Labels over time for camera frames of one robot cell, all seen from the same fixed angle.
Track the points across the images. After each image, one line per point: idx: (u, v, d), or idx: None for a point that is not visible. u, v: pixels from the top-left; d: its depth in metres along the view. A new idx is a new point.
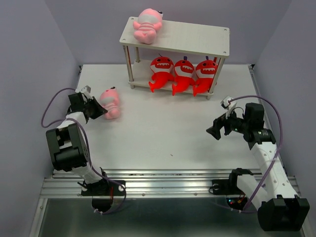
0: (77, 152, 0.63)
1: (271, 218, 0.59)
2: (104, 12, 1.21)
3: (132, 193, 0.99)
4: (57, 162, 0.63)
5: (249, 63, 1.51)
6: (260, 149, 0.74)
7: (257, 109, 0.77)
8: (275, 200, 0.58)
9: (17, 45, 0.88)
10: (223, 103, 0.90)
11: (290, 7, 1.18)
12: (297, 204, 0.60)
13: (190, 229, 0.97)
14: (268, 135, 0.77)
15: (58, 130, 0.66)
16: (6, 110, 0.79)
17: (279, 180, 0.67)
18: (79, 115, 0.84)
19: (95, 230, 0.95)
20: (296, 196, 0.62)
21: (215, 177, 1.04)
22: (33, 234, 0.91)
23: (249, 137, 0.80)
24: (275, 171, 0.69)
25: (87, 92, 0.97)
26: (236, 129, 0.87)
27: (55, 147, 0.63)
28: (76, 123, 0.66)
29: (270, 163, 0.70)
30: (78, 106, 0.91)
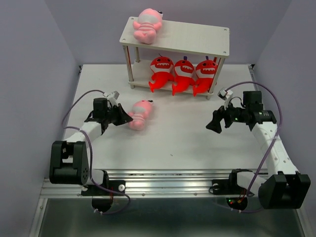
0: (75, 175, 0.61)
1: (272, 194, 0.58)
2: (104, 12, 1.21)
3: (132, 193, 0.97)
4: (54, 177, 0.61)
5: (249, 63, 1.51)
6: (260, 129, 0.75)
7: (255, 93, 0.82)
8: (276, 176, 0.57)
9: (17, 45, 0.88)
10: (220, 94, 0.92)
11: (290, 7, 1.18)
12: (298, 179, 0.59)
13: (190, 229, 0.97)
14: (269, 115, 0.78)
15: (63, 143, 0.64)
16: (6, 110, 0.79)
17: (279, 157, 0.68)
18: (96, 126, 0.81)
19: (94, 230, 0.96)
20: (297, 172, 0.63)
21: (213, 177, 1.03)
22: (33, 234, 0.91)
23: (250, 118, 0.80)
24: (276, 148, 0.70)
25: (113, 98, 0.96)
26: (236, 119, 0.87)
27: (55, 163, 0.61)
28: (83, 142, 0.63)
29: (270, 141, 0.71)
30: (99, 115, 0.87)
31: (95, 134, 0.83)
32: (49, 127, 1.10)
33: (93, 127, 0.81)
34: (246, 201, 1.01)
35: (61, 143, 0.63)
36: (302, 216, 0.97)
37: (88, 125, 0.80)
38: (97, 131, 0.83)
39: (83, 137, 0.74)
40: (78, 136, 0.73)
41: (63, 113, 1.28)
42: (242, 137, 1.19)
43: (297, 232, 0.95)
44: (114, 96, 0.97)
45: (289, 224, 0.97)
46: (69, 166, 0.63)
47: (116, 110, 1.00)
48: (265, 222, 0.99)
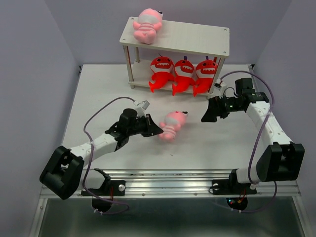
0: (60, 187, 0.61)
1: (269, 164, 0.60)
2: (103, 12, 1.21)
3: (132, 193, 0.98)
4: (43, 179, 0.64)
5: (249, 63, 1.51)
6: (255, 107, 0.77)
7: (246, 80, 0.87)
8: (272, 146, 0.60)
9: (17, 46, 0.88)
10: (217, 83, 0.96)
11: (290, 7, 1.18)
12: (293, 148, 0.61)
13: (190, 229, 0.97)
14: (261, 96, 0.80)
15: (66, 151, 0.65)
16: (6, 111, 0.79)
17: (274, 130, 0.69)
18: (109, 143, 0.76)
19: (94, 230, 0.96)
20: (292, 141, 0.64)
21: (211, 177, 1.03)
22: (33, 234, 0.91)
23: (244, 100, 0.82)
24: (270, 124, 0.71)
25: (141, 108, 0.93)
26: (231, 106, 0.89)
27: (50, 167, 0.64)
28: (81, 160, 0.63)
29: (264, 117, 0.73)
30: (121, 130, 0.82)
31: (106, 149, 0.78)
32: (49, 127, 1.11)
33: (105, 143, 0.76)
34: (246, 201, 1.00)
35: (64, 151, 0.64)
36: (302, 216, 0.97)
37: (101, 139, 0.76)
38: (109, 147, 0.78)
39: (88, 153, 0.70)
40: (82, 150, 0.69)
41: (63, 113, 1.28)
42: (242, 137, 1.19)
43: (297, 232, 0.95)
44: (144, 106, 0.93)
45: (289, 224, 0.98)
46: (60, 176, 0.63)
47: (145, 121, 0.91)
48: (265, 222, 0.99)
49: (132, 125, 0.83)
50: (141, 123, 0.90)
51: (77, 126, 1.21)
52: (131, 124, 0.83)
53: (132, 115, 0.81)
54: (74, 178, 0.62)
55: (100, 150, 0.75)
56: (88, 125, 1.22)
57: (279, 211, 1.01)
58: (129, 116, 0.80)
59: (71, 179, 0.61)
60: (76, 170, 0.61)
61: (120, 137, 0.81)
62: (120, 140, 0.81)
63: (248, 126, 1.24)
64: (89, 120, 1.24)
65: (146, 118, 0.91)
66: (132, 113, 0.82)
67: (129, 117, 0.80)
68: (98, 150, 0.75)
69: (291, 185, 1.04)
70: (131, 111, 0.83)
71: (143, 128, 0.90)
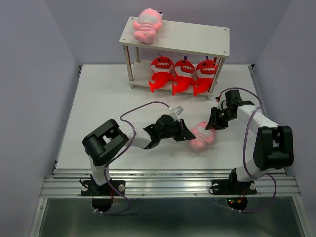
0: (97, 155, 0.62)
1: (264, 146, 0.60)
2: (103, 12, 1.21)
3: (132, 193, 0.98)
4: (85, 140, 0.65)
5: (249, 63, 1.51)
6: (242, 108, 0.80)
7: (234, 91, 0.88)
8: (262, 129, 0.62)
9: (16, 46, 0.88)
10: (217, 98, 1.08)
11: (289, 7, 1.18)
12: (282, 131, 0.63)
13: (190, 229, 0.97)
14: (247, 100, 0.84)
15: (116, 125, 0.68)
16: (6, 111, 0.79)
17: (261, 120, 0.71)
18: (145, 138, 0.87)
19: (94, 230, 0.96)
20: (279, 126, 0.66)
21: (211, 177, 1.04)
22: (33, 234, 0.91)
23: (233, 108, 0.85)
24: (257, 115, 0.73)
25: (175, 113, 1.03)
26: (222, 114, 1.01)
27: (97, 133, 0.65)
28: (127, 138, 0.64)
29: (251, 112, 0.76)
30: (155, 133, 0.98)
31: (140, 142, 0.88)
32: (49, 127, 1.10)
33: (143, 137, 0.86)
34: (246, 201, 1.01)
35: (115, 124, 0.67)
36: (302, 216, 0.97)
37: (140, 132, 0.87)
38: (143, 141, 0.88)
39: (130, 135, 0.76)
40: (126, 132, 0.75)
41: (63, 113, 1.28)
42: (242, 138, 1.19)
43: (297, 232, 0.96)
44: (177, 112, 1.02)
45: (289, 224, 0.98)
46: (101, 145, 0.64)
47: (178, 125, 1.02)
48: (265, 222, 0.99)
49: (166, 131, 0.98)
50: (176, 127, 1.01)
51: (78, 126, 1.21)
52: (166, 130, 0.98)
53: (168, 122, 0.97)
54: (113, 151, 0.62)
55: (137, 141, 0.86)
56: (88, 125, 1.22)
57: (279, 211, 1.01)
58: (165, 123, 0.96)
59: (110, 151, 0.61)
60: (119, 143, 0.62)
61: (153, 138, 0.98)
62: (152, 141, 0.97)
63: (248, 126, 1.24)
64: (89, 119, 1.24)
65: (179, 123, 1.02)
66: (168, 120, 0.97)
67: (164, 124, 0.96)
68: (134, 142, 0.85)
69: (291, 184, 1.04)
70: (168, 119, 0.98)
71: (177, 132, 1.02)
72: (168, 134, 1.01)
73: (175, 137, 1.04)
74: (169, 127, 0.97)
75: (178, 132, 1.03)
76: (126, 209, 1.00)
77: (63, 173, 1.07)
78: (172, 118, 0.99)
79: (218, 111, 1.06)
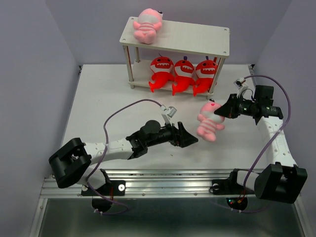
0: (60, 177, 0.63)
1: (267, 183, 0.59)
2: (103, 11, 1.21)
3: (132, 193, 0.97)
4: (52, 161, 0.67)
5: (249, 63, 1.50)
6: (265, 122, 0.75)
7: (268, 88, 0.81)
8: (273, 166, 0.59)
9: (17, 46, 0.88)
10: (237, 81, 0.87)
11: (289, 7, 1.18)
12: (296, 173, 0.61)
13: (190, 229, 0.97)
14: (276, 111, 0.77)
15: (80, 145, 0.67)
16: (6, 110, 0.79)
17: (280, 149, 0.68)
18: (124, 150, 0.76)
19: (92, 230, 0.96)
20: (295, 165, 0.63)
21: (216, 177, 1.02)
22: (33, 234, 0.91)
23: (256, 112, 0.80)
24: (278, 141, 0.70)
25: (167, 114, 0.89)
26: (245, 109, 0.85)
27: (61, 153, 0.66)
28: (88, 160, 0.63)
29: (273, 134, 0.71)
30: (140, 141, 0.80)
31: (120, 155, 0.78)
32: (49, 128, 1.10)
33: (120, 150, 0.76)
34: (246, 201, 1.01)
35: (78, 144, 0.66)
36: (302, 216, 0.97)
37: (119, 144, 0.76)
38: (122, 154, 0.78)
39: (99, 154, 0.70)
40: (95, 149, 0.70)
41: (63, 113, 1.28)
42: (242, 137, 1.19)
43: (297, 232, 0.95)
44: (170, 114, 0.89)
45: (288, 223, 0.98)
46: (66, 166, 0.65)
47: (170, 129, 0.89)
48: (265, 222, 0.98)
49: (152, 138, 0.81)
50: (166, 131, 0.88)
51: (78, 126, 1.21)
52: (152, 138, 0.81)
53: (153, 131, 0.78)
54: (74, 175, 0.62)
55: (113, 154, 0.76)
56: (88, 125, 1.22)
57: (279, 211, 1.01)
58: (150, 132, 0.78)
59: (71, 175, 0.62)
60: (78, 167, 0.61)
61: (138, 148, 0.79)
62: (137, 151, 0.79)
63: (248, 126, 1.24)
64: (89, 119, 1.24)
65: (171, 127, 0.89)
66: (154, 127, 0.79)
67: (148, 133, 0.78)
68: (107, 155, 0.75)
69: None
70: (155, 125, 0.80)
71: (169, 136, 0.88)
72: (156, 140, 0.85)
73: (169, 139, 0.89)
74: (155, 136, 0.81)
75: (171, 137, 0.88)
76: (126, 209, 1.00)
77: None
78: (159, 124, 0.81)
79: (238, 101, 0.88)
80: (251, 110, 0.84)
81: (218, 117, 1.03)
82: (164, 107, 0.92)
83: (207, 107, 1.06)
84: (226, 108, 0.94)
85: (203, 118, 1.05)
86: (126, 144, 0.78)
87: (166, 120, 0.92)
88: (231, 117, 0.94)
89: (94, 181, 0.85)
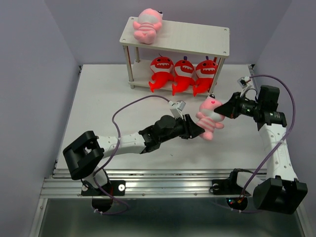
0: (73, 169, 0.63)
1: (265, 197, 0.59)
2: (103, 11, 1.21)
3: (131, 194, 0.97)
4: (65, 153, 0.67)
5: (249, 63, 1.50)
6: (268, 130, 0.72)
7: (274, 91, 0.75)
8: (272, 180, 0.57)
9: (17, 46, 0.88)
10: (242, 80, 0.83)
11: (289, 7, 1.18)
12: (295, 187, 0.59)
13: (190, 229, 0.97)
14: (280, 117, 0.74)
15: (93, 138, 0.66)
16: (6, 110, 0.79)
17: (281, 162, 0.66)
18: (137, 144, 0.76)
19: (94, 230, 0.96)
20: (295, 179, 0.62)
21: (215, 177, 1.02)
22: (33, 234, 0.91)
23: (259, 118, 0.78)
24: (279, 152, 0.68)
25: (177, 109, 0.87)
26: (247, 110, 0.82)
27: (75, 145, 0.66)
28: (101, 154, 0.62)
29: (275, 144, 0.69)
30: (154, 136, 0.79)
31: (132, 149, 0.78)
32: (49, 127, 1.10)
33: (133, 144, 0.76)
34: (246, 201, 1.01)
35: (92, 137, 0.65)
36: (302, 216, 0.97)
37: (131, 138, 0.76)
38: (136, 147, 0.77)
39: (112, 148, 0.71)
40: (107, 143, 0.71)
41: (63, 113, 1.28)
42: (241, 137, 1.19)
43: (297, 232, 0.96)
44: (179, 107, 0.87)
45: (288, 223, 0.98)
46: (79, 159, 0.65)
47: (181, 123, 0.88)
48: (265, 222, 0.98)
49: (166, 135, 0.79)
50: (178, 125, 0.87)
51: (78, 126, 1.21)
52: (167, 134, 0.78)
53: (168, 125, 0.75)
54: (87, 168, 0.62)
55: (127, 148, 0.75)
56: (88, 125, 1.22)
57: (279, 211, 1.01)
58: (165, 127, 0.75)
59: (84, 168, 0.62)
60: (90, 160, 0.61)
61: (150, 143, 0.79)
62: (149, 146, 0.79)
63: (248, 126, 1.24)
64: (89, 119, 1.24)
65: (183, 120, 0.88)
66: (169, 123, 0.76)
67: (163, 128, 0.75)
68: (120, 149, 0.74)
69: None
70: (170, 120, 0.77)
71: (180, 130, 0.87)
72: (170, 136, 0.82)
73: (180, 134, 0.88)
74: (170, 131, 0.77)
75: (182, 130, 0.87)
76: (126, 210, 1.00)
77: (63, 173, 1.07)
78: (173, 118, 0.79)
79: (241, 101, 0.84)
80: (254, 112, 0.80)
81: (217, 117, 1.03)
82: (172, 102, 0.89)
83: (207, 105, 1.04)
84: (226, 107, 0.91)
85: (203, 116, 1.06)
86: (138, 138, 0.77)
87: (175, 114, 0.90)
88: (232, 117, 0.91)
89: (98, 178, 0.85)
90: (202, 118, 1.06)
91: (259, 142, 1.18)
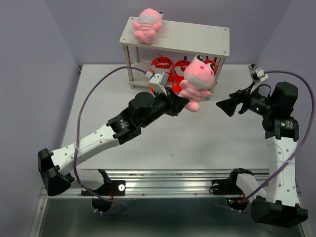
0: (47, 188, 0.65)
1: (263, 216, 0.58)
2: (103, 11, 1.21)
3: (131, 193, 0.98)
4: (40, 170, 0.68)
5: (249, 63, 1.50)
6: (276, 145, 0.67)
7: (292, 97, 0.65)
8: (272, 204, 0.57)
9: (17, 47, 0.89)
10: (255, 73, 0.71)
11: (289, 7, 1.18)
12: (295, 212, 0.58)
13: (190, 229, 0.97)
14: (292, 128, 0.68)
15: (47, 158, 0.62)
16: (7, 110, 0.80)
17: (284, 184, 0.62)
18: (103, 143, 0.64)
19: (94, 230, 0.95)
20: (296, 205, 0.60)
21: (213, 177, 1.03)
22: (33, 234, 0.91)
23: (269, 126, 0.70)
24: (284, 174, 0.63)
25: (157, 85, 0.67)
26: (256, 109, 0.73)
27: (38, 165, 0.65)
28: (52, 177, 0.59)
29: (282, 164, 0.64)
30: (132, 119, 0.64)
31: (104, 146, 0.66)
32: (49, 127, 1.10)
33: (98, 143, 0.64)
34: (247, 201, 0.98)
35: (41, 158, 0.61)
36: None
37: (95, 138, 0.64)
38: (108, 144, 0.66)
39: (69, 160, 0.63)
40: (64, 156, 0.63)
41: (63, 113, 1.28)
42: (241, 137, 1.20)
43: (297, 232, 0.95)
44: (162, 82, 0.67)
45: None
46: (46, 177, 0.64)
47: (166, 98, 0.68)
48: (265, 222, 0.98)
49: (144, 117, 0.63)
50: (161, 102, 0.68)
51: (78, 126, 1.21)
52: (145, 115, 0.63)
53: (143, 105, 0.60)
54: (55, 185, 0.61)
55: (93, 150, 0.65)
56: (88, 125, 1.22)
57: None
58: (140, 107, 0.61)
59: (52, 186, 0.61)
60: (51, 180, 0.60)
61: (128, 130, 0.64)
62: (127, 133, 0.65)
63: (248, 126, 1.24)
64: (89, 119, 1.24)
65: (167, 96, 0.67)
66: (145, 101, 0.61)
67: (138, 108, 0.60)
68: (86, 153, 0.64)
69: None
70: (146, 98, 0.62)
71: (165, 107, 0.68)
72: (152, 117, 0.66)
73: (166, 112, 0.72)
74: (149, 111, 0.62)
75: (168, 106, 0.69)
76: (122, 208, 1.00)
77: None
78: (152, 97, 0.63)
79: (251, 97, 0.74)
80: (262, 112, 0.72)
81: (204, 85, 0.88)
82: (152, 75, 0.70)
83: (195, 70, 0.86)
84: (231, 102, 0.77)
85: (187, 86, 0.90)
86: (104, 134, 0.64)
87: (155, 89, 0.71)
88: (232, 113, 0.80)
89: (89, 182, 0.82)
90: (186, 88, 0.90)
91: (259, 142, 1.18)
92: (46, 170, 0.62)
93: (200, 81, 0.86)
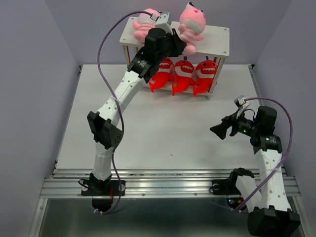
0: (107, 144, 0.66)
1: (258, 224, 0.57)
2: (103, 11, 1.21)
3: (132, 193, 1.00)
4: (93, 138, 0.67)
5: (249, 63, 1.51)
6: (263, 156, 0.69)
7: (271, 116, 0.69)
8: (265, 209, 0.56)
9: (17, 46, 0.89)
10: (237, 101, 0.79)
11: (289, 7, 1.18)
12: (288, 217, 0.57)
13: (190, 229, 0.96)
14: (276, 142, 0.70)
15: (98, 117, 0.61)
16: (6, 109, 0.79)
17: (275, 190, 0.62)
18: (134, 87, 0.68)
19: (93, 230, 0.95)
20: (289, 210, 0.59)
21: (216, 177, 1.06)
22: (33, 234, 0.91)
23: (256, 141, 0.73)
24: (274, 181, 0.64)
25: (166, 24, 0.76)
26: (244, 131, 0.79)
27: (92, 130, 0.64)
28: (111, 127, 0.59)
29: (270, 172, 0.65)
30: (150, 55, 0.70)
31: (135, 91, 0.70)
32: (49, 127, 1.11)
33: (130, 88, 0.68)
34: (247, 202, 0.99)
35: (93, 121, 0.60)
36: (302, 215, 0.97)
37: (125, 85, 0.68)
38: (137, 87, 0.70)
39: (115, 111, 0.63)
40: (109, 110, 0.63)
41: (63, 113, 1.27)
42: (241, 138, 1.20)
43: None
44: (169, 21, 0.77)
45: None
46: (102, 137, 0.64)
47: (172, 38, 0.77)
48: None
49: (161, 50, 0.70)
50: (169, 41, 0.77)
51: (78, 126, 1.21)
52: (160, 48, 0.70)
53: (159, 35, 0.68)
54: (114, 137, 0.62)
55: (129, 97, 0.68)
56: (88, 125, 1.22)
57: None
58: (157, 38, 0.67)
59: (113, 139, 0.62)
60: (110, 131, 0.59)
61: (150, 65, 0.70)
62: (150, 69, 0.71)
63: None
64: None
65: (173, 35, 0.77)
66: (158, 34, 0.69)
67: (156, 39, 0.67)
68: (125, 101, 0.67)
69: (291, 184, 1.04)
70: (158, 31, 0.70)
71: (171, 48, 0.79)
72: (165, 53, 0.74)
73: (170, 52, 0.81)
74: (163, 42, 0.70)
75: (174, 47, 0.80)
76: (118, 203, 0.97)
77: (63, 173, 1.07)
78: (163, 30, 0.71)
79: (238, 121, 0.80)
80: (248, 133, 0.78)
81: (199, 27, 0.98)
82: (158, 18, 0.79)
83: (190, 14, 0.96)
84: (222, 127, 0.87)
85: (185, 29, 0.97)
86: (132, 79, 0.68)
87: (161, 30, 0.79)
88: (224, 136, 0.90)
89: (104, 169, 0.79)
90: (183, 32, 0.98)
91: None
92: (100, 128, 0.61)
93: (195, 23, 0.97)
